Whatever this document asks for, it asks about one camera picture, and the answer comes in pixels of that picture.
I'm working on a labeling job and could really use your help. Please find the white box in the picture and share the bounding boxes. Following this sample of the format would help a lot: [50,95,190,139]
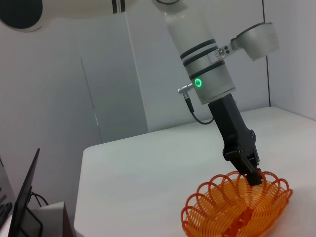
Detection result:
[29,201,76,237]

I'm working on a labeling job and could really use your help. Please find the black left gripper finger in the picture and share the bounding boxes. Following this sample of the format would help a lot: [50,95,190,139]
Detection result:
[228,154,263,187]
[246,148,260,170]

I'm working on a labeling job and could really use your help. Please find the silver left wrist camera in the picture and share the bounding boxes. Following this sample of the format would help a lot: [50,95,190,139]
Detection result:
[213,22,280,62]

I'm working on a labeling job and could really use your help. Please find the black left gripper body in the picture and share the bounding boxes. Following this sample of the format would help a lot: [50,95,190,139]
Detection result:
[208,93,256,161]

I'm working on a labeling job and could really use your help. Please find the black monitor cables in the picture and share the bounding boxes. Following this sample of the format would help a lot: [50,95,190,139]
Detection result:
[29,191,49,208]

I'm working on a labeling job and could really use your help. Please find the orange plastic wire basket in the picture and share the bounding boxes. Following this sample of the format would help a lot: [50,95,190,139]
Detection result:
[181,170,294,237]

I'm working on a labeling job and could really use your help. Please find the black flat monitor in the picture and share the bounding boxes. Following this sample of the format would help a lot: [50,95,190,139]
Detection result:
[8,148,44,237]

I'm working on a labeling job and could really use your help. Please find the dark left arm cable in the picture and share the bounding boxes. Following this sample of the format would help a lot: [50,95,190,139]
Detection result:
[177,83,216,125]

